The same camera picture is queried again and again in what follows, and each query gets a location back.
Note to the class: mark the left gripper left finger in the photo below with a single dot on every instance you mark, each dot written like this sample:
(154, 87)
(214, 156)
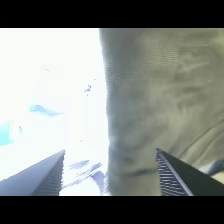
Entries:
(36, 180)

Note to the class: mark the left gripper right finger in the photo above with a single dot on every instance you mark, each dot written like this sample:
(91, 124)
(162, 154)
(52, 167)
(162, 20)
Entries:
(180, 180)

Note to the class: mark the dark olive trousers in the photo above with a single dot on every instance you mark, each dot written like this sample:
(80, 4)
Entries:
(160, 100)

